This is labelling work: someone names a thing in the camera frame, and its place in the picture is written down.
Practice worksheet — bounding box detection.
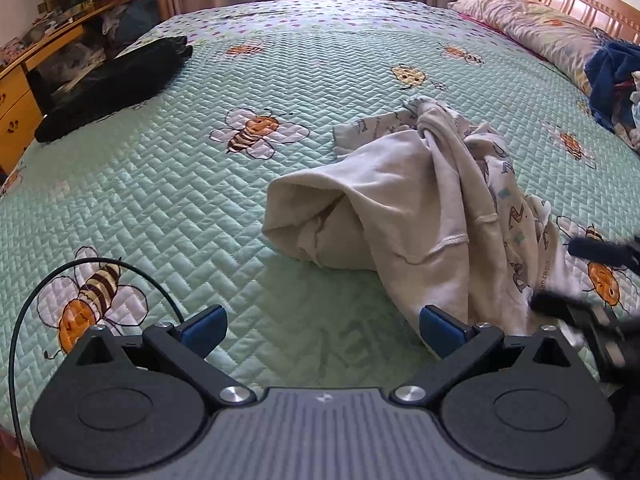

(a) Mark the white letter-print shirt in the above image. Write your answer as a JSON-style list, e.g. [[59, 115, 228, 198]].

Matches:
[[262, 96, 580, 335]]

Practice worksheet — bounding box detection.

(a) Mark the white patterned garment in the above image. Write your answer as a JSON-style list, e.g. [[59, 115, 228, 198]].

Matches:
[[612, 70, 640, 153]]

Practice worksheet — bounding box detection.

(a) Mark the green quilted bee bedspread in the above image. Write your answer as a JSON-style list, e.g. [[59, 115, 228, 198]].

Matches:
[[1, 0, 639, 430]]

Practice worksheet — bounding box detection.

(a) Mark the navy blue garment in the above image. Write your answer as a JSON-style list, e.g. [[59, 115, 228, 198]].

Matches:
[[584, 40, 639, 132]]

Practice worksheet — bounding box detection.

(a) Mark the floral pillow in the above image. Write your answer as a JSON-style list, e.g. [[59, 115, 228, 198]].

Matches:
[[448, 0, 602, 96]]

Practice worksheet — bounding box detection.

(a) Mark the wooden headboard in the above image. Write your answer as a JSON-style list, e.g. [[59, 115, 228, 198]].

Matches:
[[534, 0, 640, 44]]

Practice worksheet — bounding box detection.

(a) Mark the black folded garment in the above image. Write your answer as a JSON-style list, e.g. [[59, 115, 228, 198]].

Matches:
[[35, 36, 193, 144]]

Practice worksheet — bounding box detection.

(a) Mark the yellow wooden desk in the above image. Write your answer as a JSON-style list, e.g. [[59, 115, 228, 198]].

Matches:
[[0, 0, 156, 176]]

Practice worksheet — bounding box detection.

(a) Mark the black cable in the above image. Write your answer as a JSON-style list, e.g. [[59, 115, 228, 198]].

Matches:
[[7, 257, 187, 480]]

